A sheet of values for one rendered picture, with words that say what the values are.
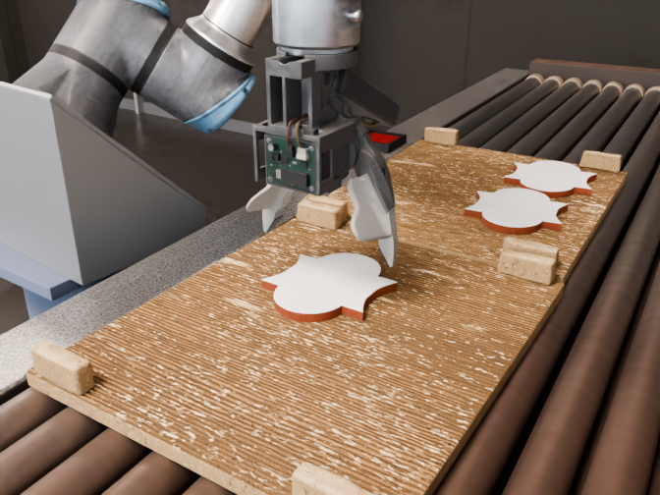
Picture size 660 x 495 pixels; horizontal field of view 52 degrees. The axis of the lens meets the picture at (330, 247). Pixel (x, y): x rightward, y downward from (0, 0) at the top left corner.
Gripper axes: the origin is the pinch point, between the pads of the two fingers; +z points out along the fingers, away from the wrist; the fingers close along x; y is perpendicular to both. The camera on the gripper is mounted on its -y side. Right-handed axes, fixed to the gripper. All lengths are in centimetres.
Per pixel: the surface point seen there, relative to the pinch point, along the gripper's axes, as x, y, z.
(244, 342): -1.3, 12.5, 5.0
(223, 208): -181, -184, 99
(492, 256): 11.6, -16.8, 4.9
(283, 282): -3.9, 2.9, 3.9
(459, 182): -1.6, -38.3, 4.9
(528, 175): 7.0, -43.8, 3.8
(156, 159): -268, -223, 99
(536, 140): 0, -73, 7
